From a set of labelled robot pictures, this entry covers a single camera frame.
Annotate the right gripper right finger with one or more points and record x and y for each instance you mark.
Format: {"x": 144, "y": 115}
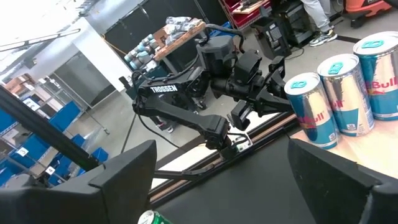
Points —
{"x": 335, "y": 193}

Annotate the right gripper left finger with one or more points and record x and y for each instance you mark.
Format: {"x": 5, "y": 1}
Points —
{"x": 109, "y": 199}

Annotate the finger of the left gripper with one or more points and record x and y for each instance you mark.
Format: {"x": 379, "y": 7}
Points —
{"x": 277, "y": 74}
{"x": 273, "y": 104}

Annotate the blue silver Red Bull can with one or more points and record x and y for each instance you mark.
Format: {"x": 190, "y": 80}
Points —
{"x": 381, "y": 84}
{"x": 348, "y": 102}
{"x": 314, "y": 124}

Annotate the grey teal robot arm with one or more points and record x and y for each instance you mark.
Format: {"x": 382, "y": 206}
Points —
{"x": 141, "y": 53}

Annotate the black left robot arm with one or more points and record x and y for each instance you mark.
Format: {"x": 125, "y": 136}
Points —
{"x": 163, "y": 89}

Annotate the black computer tower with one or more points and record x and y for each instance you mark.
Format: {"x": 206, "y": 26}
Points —
{"x": 273, "y": 37}

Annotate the blue storage bin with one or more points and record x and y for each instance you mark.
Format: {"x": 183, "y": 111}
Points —
{"x": 65, "y": 116}
{"x": 62, "y": 168}
{"x": 99, "y": 154}
{"x": 34, "y": 149}

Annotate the green Sprite can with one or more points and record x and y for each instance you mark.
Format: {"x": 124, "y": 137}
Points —
{"x": 154, "y": 218}

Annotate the red tool cart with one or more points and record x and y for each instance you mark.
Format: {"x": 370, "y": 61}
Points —
{"x": 245, "y": 18}

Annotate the person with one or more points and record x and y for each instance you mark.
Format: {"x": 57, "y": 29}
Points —
{"x": 317, "y": 15}

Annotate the wooden workbench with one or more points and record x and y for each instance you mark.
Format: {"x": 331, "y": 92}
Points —
{"x": 180, "y": 43}

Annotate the grey cloth bundle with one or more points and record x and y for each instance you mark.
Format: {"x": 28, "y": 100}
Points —
{"x": 177, "y": 25}

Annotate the orange shop vacuum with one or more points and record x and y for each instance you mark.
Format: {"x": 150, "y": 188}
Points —
{"x": 367, "y": 7}

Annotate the grey metal cabinet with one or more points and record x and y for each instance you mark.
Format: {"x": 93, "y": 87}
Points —
{"x": 84, "y": 81}

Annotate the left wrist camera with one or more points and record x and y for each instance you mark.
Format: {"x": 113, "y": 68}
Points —
{"x": 214, "y": 54}

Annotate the thin black frame rod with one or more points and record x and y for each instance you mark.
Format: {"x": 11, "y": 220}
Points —
{"x": 186, "y": 174}

